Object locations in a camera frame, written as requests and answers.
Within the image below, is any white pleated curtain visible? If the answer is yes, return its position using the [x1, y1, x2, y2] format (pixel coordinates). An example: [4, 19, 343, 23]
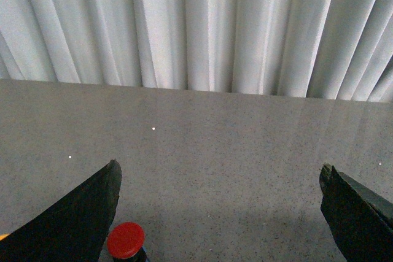
[1, 0, 392, 102]

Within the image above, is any yellow push button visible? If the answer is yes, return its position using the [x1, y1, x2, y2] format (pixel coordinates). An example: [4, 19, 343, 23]
[0, 234, 9, 241]

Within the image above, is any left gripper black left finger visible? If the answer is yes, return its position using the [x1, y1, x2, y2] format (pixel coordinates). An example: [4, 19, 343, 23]
[1, 160, 122, 261]

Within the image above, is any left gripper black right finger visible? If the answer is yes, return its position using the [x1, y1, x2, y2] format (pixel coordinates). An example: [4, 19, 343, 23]
[319, 163, 392, 261]

